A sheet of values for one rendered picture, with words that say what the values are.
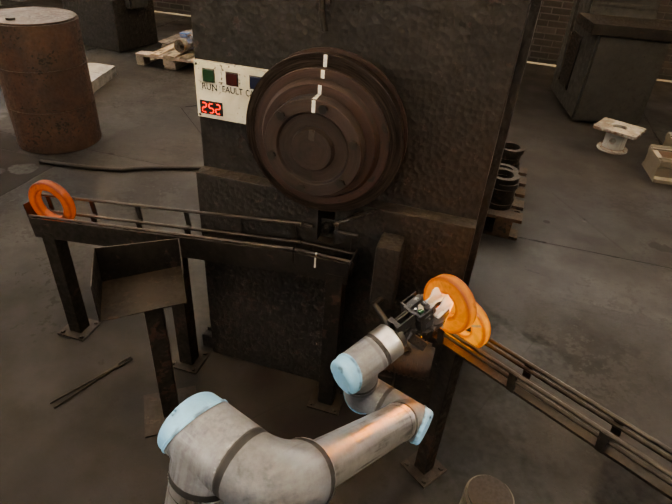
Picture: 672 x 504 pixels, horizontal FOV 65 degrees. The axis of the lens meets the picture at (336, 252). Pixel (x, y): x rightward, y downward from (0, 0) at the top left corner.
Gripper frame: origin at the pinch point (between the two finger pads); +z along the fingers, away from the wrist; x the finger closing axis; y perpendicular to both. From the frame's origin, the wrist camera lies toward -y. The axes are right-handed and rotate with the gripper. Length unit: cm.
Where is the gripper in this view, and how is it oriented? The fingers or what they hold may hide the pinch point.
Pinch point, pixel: (450, 298)
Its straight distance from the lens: 142.2
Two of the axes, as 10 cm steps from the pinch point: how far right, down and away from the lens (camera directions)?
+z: 7.7, -5.2, 3.6
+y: -1.6, -7.1, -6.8
